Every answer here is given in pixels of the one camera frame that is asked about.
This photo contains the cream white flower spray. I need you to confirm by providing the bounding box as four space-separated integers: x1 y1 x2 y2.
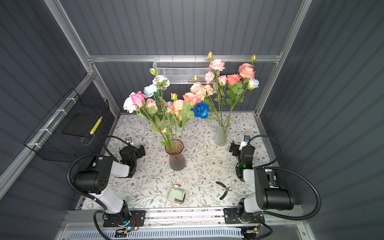
188 82 222 123

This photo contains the coral red rose stem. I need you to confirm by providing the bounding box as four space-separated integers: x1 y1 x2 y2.
218 74 245 124

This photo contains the aluminium front rail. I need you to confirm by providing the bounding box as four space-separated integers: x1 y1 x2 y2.
59 205 307 232

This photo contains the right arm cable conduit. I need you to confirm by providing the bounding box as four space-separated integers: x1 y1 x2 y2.
247 134 322 222

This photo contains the white blue rose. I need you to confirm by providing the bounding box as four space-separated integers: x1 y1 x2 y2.
247 78 260 90

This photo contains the pale pink white rose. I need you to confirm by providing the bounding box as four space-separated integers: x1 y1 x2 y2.
122 92 172 151

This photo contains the magenta rosebud stem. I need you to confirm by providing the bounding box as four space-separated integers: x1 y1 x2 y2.
130 90 173 151

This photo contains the small pink rose spray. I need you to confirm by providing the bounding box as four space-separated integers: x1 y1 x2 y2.
166 93 185 153

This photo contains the salmon rose stem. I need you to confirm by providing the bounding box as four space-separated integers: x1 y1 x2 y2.
173 93 201 141

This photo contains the mint white peony spray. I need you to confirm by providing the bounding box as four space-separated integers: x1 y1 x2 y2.
143 67 178 151

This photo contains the black wire wall basket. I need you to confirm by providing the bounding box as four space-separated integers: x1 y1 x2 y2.
24 88 115 163

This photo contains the white wire wall basket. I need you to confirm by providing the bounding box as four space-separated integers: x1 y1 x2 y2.
153 58 211 85

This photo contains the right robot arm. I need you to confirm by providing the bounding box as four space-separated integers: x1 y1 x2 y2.
229 141 295 223

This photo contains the clear frosted glass vase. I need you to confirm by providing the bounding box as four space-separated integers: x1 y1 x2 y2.
215 123 230 147

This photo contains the pink peony flower spray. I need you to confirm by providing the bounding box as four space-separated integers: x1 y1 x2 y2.
204 52 225 114

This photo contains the small pink rose stem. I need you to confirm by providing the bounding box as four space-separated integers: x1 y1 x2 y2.
142 98 168 136

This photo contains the orange pink peony spray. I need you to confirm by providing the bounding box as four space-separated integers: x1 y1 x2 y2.
229 55 257 115

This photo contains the dark red glass vase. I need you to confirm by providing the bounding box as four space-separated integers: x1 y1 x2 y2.
165 140 187 172

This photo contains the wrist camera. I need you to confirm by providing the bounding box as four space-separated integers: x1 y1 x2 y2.
124 137 134 146
239 135 251 151

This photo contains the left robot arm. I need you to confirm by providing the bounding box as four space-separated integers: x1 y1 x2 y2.
67 145 146 230

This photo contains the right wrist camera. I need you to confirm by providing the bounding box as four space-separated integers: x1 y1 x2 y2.
239 135 251 151

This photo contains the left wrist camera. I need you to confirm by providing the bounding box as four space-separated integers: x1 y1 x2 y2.
124 137 134 146

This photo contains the cream rose stem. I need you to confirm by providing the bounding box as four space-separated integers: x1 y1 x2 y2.
190 82 207 102

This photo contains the pink tulip bud stem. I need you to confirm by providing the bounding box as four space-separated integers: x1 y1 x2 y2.
161 127 175 151

